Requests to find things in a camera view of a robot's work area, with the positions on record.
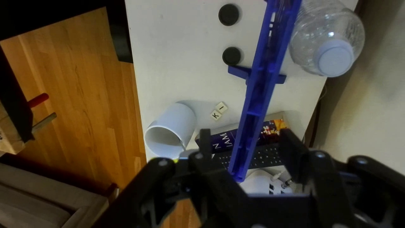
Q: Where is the white plastic container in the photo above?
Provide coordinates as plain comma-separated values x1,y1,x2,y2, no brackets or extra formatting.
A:
288,0,366,77

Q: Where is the white mug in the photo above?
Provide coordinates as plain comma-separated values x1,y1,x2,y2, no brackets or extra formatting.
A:
145,103,196,158

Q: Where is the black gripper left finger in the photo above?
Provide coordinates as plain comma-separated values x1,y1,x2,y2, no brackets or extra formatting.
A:
200,129,211,157

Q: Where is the white table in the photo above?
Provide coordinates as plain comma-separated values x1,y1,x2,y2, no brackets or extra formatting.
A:
123,0,359,170

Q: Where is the blue connect four grid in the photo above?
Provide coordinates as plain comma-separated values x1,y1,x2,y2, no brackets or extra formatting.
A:
228,0,302,181

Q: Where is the letter tile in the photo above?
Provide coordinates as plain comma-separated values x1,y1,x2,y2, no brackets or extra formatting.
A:
210,101,228,122

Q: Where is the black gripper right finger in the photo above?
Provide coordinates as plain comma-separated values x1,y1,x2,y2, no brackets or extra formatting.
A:
280,129,314,170

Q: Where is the black token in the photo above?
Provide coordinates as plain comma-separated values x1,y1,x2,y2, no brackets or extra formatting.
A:
218,4,240,27
221,47,242,66

